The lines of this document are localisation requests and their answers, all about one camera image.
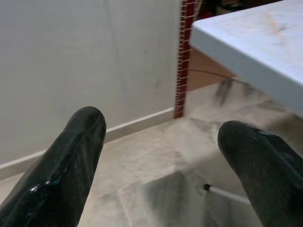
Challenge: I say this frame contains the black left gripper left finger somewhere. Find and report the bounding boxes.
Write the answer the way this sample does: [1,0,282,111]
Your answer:
[0,106,107,227]

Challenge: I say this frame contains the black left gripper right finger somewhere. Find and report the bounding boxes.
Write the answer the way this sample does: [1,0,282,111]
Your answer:
[217,121,303,227]

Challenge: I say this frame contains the white table leg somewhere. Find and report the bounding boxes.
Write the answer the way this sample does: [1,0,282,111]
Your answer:
[203,182,251,205]

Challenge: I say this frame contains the brown wooden panel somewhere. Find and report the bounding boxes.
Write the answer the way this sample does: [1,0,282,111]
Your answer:
[187,48,240,92]

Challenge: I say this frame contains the white table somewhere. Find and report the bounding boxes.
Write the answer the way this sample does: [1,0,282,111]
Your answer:
[190,0,303,119]

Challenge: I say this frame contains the thin dark cable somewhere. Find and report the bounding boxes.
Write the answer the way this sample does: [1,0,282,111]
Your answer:
[190,69,240,82]

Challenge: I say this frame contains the red tiled wall strip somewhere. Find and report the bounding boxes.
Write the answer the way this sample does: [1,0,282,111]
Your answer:
[174,0,198,119]

